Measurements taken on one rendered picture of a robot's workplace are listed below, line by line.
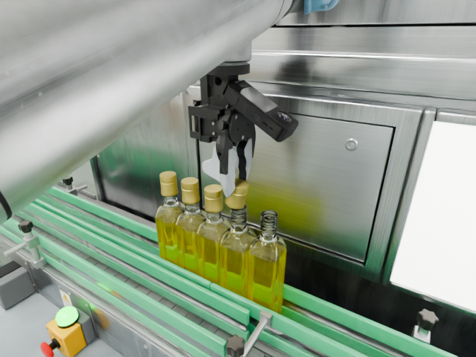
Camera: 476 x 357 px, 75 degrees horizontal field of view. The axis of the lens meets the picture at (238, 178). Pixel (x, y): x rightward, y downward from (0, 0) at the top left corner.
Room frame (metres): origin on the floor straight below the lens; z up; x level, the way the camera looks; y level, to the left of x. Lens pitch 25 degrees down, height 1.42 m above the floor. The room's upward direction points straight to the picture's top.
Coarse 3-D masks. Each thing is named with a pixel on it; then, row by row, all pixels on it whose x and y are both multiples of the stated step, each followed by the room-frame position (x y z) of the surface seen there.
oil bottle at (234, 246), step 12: (228, 228) 0.49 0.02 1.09; (228, 240) 0.46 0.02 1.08; (240, 240) 0.45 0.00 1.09; (252, 240) 0.47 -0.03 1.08; (228, 252) 0.46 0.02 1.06; (240, 252) 0.44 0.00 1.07; (228, 264) 0.46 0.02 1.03; (240, 264) 0.44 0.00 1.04; (228, 276) 0.46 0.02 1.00; (240, 276) 0.44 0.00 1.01; (228, 288) 0.46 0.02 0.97; (240, 288) 0.44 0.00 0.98
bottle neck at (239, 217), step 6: (234, 210) 0.47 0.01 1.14; (240, 210) 0.47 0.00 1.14; (246, 210) 0.48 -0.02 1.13; (234, 216) 0.47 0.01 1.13; (240, 216) 0.47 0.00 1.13; (246, 216) 0.48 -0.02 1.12; (234, 222) 0.47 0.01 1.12; (240, 222) 0.46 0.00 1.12; (234, 228) 0.47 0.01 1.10; (240, 228) 0.47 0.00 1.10; (246, 228) 0.48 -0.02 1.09
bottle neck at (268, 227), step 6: (270, 210) 0.46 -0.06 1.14; (264, 216) 0.45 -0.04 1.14; (270, 216) 0.46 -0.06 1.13; (276, 216) 0.45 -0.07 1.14; (264, 222) 0.44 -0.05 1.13; (270, 222) 0.44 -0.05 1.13; (276, 222) 0.45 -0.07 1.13; (264, 228) 0.44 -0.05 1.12; (270, 228) 0.44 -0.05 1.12; (276, 228) 0.45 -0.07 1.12; (264, 234) 0.44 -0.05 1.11; (270, 234) 0.44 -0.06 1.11; (264, 240) 0.44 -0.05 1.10; (270, 240) 0.44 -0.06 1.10
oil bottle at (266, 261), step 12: (276, 240) 0.45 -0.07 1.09; (252, 252) 0.44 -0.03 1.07; (264, 252) 0.43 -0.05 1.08; (276, 252) 0.43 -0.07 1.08; (252, 264) 0.44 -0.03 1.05; (264, 264) 0.42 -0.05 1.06; (276, 264) 0.42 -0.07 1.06; (252, 276) 0.44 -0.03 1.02; (264, 276) 0.42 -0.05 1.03; (276, 276) 0.42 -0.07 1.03; (252, 288) 0.44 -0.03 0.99; (264, 288) 0.42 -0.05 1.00; (276, 288) 0.43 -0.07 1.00; (252, 300) 0.44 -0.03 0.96; (264, 300) 0.42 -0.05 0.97; (276, 300) 0.43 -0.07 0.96; (276, 312) 0.43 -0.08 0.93
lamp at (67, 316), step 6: (60, 312) 0.50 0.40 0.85; (66, 312) 0.50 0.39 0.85; (72, 312) 0.50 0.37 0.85; (60, 318) 0.49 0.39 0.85; (66, 318) 0.49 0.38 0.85; (72, 318) 0.49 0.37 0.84; (78, 318) 0.51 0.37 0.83; (60, 324) 0.48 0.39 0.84; (66, 324) 0.48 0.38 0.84; (72, 324) 0.49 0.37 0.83
